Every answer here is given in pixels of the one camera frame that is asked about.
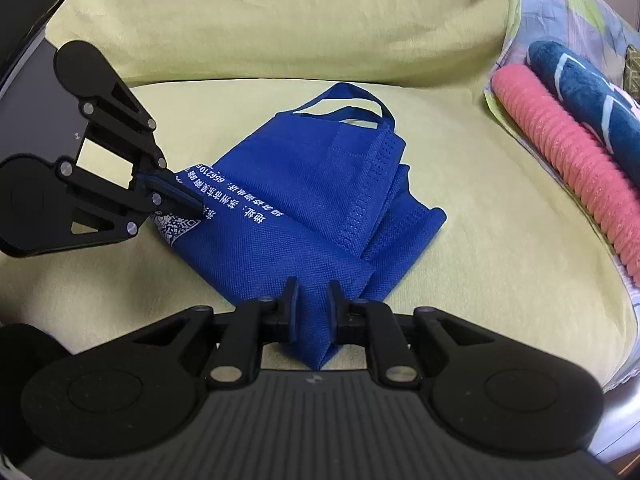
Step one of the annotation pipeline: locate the pink ribbed towel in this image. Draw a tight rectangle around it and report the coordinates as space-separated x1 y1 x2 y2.
492 65 640 288

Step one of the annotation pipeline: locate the blue patterned towel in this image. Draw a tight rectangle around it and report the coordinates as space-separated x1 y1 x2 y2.
527 40 640 188

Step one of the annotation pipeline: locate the blue shopping bag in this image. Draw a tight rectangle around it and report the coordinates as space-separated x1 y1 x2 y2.
152 81 447 372

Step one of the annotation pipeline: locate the green sofa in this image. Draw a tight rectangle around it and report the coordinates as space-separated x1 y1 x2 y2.
0 0 631 393

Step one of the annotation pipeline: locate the green sofa back cushion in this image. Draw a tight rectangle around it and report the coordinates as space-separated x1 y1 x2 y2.
42 0 518 93

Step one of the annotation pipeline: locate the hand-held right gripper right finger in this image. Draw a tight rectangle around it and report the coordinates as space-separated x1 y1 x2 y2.
327 281 511 391

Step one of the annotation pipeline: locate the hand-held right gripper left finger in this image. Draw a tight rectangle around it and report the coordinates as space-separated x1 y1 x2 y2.
120 276 303 391

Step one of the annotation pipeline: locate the olive patterned cushion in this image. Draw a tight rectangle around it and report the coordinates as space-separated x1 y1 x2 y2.
622 44 640 98

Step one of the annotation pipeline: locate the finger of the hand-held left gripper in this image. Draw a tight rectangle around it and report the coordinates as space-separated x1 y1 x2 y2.
49 158 205 257
81 72 205 209

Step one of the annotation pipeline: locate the patchwork blanket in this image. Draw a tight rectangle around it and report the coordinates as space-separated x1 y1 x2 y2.
482 0 640 396

